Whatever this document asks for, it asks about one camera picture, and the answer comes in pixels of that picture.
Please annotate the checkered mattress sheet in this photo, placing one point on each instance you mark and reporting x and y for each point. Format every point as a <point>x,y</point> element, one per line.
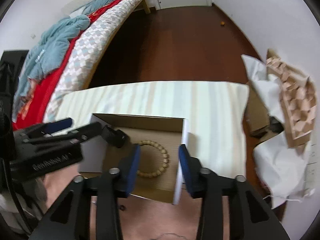
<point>88,51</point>

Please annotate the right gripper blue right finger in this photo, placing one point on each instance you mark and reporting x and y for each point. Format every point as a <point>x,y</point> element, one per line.
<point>191,172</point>

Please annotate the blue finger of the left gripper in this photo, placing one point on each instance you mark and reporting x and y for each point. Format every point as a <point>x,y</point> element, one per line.
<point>56,126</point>
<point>83,133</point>

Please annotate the white cardboard box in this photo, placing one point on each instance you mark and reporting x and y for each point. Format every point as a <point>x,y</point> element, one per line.
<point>158,140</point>

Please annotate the person's hand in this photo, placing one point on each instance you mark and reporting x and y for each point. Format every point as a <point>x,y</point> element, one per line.
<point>52,184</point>

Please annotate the brown cardboard box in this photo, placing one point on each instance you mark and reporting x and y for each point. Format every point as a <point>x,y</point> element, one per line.
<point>261,125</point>

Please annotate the teal blue blanket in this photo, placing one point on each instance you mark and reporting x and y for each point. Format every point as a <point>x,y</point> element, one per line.
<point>55,42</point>

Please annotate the pink suede table mat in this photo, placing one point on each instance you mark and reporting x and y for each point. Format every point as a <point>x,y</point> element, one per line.
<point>149,219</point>

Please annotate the beige geometric pattern bag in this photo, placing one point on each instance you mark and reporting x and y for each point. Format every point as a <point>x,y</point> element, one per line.
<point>298,99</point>

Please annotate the white fabric bag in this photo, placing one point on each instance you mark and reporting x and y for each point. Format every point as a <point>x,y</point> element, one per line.
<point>280,167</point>

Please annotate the black smart band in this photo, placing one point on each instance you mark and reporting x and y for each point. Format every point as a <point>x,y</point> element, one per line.
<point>116,138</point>

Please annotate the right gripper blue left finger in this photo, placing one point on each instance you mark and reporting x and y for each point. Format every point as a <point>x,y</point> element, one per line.
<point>128,171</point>

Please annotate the striped fabric table cover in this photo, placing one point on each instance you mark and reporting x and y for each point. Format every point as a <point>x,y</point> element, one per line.
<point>214,111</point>

